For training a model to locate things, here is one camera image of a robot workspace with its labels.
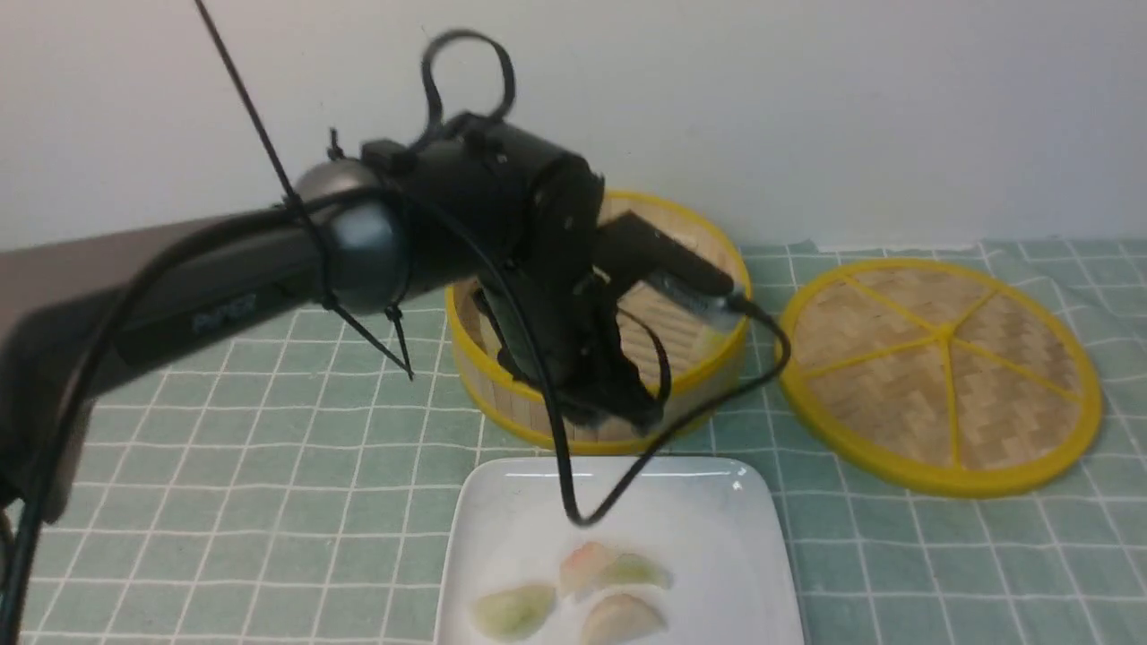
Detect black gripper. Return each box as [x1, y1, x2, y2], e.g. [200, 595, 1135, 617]
[479, 261, 665, 437]

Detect pink white dumpling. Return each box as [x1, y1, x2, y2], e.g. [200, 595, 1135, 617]
[557, 541, 621, 598]

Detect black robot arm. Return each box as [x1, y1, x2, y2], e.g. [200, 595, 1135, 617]
[3, 112, 668, 522]

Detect white square plate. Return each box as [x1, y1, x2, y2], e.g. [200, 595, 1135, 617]
[434, 456, 806, 644]

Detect small green dumpling on plate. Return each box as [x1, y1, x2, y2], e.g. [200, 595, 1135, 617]
[595, 554, 673, 590]

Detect beige dumpling on plate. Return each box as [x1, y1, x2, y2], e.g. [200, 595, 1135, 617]
[579, 593, 668, 644]

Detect green dumpling on plate left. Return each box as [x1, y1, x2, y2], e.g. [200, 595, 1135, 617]
[470, 583, 557, 642]

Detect yellow rimmed bamboo steamer basket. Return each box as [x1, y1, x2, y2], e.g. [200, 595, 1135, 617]
[444, 191, 751, 450]

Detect green checked tablecloth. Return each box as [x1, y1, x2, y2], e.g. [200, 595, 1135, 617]
[23, 238, 1146, 644]

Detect yellow rimmed woven steamer lid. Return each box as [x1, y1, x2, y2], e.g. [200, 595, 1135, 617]
[780, 258, 1103, 499]

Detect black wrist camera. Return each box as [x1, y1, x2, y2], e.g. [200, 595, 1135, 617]
[591, 211, 752, 328]

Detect black cable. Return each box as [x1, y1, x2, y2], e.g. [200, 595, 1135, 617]
[0, 0, 793, 645]

